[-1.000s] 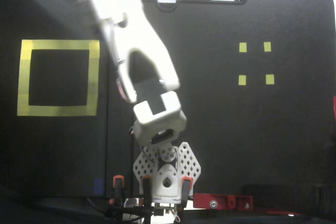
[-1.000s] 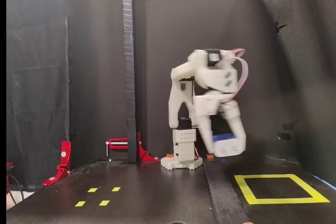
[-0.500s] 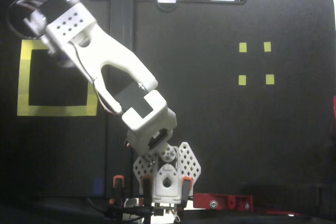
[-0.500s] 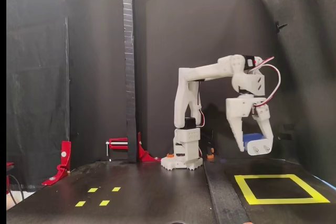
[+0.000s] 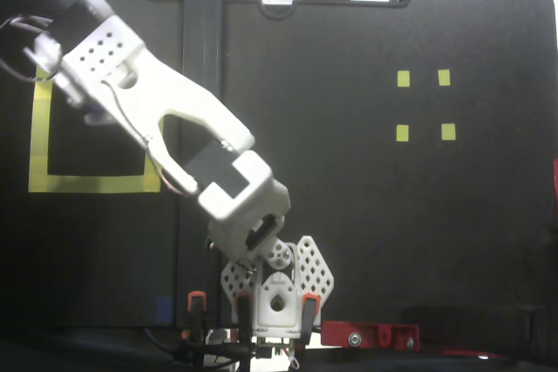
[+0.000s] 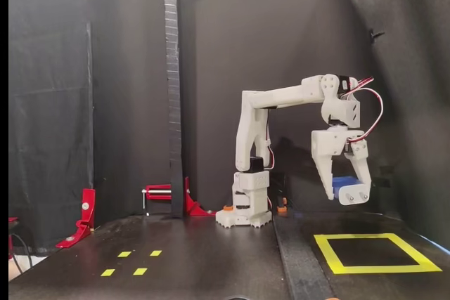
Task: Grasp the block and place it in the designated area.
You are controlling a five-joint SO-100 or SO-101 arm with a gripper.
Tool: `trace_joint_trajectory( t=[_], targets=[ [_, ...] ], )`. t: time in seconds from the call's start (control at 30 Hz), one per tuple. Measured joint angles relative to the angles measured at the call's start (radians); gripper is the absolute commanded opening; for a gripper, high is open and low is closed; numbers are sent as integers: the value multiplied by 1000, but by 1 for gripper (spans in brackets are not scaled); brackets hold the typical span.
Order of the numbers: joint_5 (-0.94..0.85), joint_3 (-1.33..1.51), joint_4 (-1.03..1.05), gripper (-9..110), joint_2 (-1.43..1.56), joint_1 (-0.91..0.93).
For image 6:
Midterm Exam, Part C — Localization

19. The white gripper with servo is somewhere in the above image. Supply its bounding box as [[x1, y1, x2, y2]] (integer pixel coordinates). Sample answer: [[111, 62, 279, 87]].
[[311, 127, 373, 201]]

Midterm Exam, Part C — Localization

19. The blue and white charger block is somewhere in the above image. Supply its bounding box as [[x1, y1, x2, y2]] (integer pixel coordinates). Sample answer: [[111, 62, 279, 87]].
[[332, 176, 371, 206]]

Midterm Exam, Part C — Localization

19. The black tape strip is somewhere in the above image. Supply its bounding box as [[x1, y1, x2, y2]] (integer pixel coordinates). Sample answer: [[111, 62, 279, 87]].
[[272, 214, 337, 300]]

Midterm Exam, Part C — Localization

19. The yellow tape square outline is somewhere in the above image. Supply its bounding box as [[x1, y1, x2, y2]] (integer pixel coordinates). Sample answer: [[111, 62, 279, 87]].
[[313, 233, 443, 275]]

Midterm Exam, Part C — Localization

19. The black vertical pole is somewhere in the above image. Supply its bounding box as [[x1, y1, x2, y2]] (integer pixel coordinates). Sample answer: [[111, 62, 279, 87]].
[[162, 0, 186, 219]]

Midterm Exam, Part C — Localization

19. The red screw clamp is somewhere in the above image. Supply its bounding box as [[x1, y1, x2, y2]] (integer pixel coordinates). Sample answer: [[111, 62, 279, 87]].
[[141, 183, 172, 216]]

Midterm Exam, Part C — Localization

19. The black fabric curtain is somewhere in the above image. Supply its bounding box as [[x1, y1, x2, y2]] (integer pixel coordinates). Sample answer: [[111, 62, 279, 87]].
[[8, 0, 95, 254]]

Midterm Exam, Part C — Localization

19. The red table clamp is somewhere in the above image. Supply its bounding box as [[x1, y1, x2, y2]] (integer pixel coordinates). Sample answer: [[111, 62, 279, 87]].
[[8, 216, 20, 259]]

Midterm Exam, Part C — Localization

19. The black power cable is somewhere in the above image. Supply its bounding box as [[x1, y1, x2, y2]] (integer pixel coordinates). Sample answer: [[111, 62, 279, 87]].
[[270, 180, 300, 211]]

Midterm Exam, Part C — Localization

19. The black wall screw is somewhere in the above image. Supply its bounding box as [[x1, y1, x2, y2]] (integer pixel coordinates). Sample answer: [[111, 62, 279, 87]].
[[368, 29, 386, 45]]

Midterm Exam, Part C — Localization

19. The red metal angle bracket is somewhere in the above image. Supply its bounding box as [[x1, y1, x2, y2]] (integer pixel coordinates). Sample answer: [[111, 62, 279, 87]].
[[184, 176, 217, 217], [55, 188, 96, 249]]

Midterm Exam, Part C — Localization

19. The thin black cable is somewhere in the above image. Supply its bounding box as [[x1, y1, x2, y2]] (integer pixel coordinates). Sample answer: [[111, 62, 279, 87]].
[[10, 232, 33, 275]]

